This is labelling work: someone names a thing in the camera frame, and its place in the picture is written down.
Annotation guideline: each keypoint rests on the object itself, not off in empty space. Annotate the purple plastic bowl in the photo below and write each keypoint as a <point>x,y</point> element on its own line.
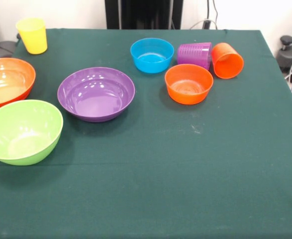
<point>96,99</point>

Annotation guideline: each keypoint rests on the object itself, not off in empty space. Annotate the small orange plastic bowl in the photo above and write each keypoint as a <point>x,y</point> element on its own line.
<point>189,87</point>

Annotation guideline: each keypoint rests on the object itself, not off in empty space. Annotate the blue plastic bowl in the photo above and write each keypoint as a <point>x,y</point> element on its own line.
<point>151,62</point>

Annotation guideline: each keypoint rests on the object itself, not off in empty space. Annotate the purple plastic cup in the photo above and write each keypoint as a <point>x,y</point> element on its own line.
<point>194,54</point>

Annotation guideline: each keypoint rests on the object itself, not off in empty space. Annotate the orange plastic cup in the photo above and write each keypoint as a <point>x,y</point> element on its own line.
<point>226,62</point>

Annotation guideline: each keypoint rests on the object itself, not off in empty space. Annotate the yellow plastic cup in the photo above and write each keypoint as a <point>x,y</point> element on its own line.
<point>33,37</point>

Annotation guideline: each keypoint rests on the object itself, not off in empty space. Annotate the wide orange plastic bowl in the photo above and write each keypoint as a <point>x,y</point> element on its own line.
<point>9,82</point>

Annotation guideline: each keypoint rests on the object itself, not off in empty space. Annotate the dark green tablecloth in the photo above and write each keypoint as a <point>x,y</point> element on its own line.
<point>160,174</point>

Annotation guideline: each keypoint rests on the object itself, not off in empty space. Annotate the black clamp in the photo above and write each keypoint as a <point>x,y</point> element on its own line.
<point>206,25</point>

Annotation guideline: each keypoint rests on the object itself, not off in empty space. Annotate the lime green plastic bowl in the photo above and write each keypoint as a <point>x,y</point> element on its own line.
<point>24,134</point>

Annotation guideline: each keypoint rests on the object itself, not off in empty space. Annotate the black stand with knob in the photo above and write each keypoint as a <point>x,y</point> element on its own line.
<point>288,53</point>

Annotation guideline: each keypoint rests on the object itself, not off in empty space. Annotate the black office chair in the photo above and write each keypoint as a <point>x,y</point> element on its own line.
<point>2,47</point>

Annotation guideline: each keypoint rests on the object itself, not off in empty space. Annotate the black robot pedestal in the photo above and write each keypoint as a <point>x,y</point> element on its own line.
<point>145,12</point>

